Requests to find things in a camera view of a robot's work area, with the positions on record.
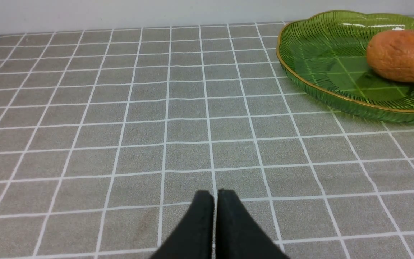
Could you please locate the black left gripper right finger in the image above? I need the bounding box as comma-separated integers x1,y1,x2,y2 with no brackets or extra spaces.
215,189,289,259

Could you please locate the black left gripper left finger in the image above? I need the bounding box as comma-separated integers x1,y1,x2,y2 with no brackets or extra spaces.
151,190,214,259

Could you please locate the grey checked tablecloth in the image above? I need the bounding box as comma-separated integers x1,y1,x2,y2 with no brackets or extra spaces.
0,22,414,259

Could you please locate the green ribbed plastic plate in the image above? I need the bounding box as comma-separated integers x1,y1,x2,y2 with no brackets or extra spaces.
276,10,414,124

